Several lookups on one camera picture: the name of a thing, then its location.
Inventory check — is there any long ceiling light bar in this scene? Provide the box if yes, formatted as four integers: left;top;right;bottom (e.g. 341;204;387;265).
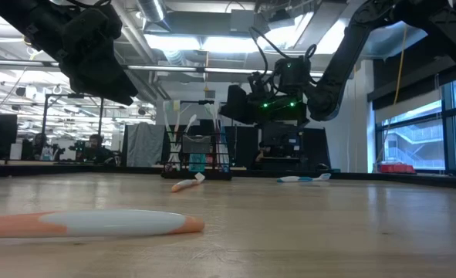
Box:
0;57;325;80

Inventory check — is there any black desk partition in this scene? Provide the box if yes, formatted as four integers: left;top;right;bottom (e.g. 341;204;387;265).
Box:
302;126;332;171

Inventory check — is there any black gantry frame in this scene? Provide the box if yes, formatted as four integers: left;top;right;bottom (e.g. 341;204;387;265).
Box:
177;100;235;127
41;93;106;163

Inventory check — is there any grey ceiling unit box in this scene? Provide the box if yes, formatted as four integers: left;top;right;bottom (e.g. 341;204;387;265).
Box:
229;8;270;35

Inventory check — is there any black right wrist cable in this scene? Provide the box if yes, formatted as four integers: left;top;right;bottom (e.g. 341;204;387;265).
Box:
248;25;317;78

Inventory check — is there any black aluminium table frame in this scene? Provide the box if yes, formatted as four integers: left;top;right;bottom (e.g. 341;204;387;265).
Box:
0;161;456;191

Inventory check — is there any teal mouthwash bottle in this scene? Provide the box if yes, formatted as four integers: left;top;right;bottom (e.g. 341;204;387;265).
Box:
188;153;207;173

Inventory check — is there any black cabinet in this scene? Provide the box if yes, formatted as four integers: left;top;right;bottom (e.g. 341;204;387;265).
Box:
233;125;260;171

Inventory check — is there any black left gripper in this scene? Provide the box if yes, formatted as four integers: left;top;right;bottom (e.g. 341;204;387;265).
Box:
26;6;139;106

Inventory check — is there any grey cloth cover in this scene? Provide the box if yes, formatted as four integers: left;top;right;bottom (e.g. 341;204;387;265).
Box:
122;122;166;168

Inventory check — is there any black window frame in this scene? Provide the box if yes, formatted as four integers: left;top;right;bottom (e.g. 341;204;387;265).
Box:
373;75;456;177

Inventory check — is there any silver round ventilation duct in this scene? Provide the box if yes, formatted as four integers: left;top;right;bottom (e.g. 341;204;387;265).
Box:
137;0;167;23

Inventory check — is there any black wire toothbrush caddy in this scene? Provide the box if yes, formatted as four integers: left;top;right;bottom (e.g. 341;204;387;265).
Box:
160;124;236;181

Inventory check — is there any grey window roller blind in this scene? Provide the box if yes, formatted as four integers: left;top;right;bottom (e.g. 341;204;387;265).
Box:
373;89;444;125

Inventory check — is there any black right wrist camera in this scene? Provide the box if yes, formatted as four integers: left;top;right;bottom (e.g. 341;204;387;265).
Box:
276;56;312;97

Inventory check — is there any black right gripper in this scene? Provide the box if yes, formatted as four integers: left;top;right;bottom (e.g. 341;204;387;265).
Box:
219;84;309;127

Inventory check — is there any yellow hanging cord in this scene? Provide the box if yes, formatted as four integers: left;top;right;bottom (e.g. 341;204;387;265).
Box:
394;25;409;104

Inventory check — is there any red tray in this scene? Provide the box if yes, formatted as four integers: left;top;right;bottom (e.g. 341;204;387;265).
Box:
377;162;417;175

